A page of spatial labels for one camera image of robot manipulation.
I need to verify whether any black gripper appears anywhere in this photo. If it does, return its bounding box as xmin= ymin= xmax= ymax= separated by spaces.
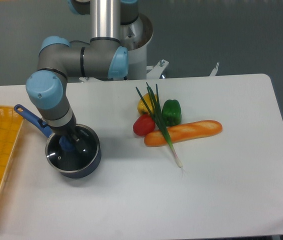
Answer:
xmin=38 ymin=117 xmax=88 ymax=153

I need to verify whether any glass lid blue knob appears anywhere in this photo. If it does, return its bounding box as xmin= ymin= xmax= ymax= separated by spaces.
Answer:
xmin=45 ymin=123 xmax=100 ymax=174

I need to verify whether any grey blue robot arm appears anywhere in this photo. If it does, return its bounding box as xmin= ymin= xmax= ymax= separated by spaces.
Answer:
xmin=26 ymin=0 xmax=139 ymax=153

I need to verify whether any red bell pepper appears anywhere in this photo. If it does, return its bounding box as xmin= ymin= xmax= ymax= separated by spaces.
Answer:
xmin=133 ymin=114 xmax=156 ymax=137

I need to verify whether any yellow bell pepper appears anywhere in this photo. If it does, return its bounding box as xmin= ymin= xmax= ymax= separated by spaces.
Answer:
xmin=137 ymin=93 xmax=155 ymax=116

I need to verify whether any green spring onion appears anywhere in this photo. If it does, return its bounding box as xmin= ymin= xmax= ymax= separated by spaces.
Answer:
xmin=135 ymin=82 xmax=186 ymax=176

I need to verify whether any green bell pepper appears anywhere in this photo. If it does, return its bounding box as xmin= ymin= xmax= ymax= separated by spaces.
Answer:
xmin=162 ymin=99 xmax=182 ymax=127

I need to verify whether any orange baguette bread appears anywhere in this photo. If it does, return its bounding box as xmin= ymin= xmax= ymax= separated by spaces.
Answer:
xmin=144 ymin=120 xmax=223 ymax=147

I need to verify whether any blue saucepan with handle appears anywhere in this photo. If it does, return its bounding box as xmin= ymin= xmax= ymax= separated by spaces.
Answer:
xmin=13 ymin=104 xmax=102 ymax=179

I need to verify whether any white table bracket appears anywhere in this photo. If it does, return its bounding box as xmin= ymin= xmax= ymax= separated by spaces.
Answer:
xmin=209 ymin=62 xmax=220 ymax=77

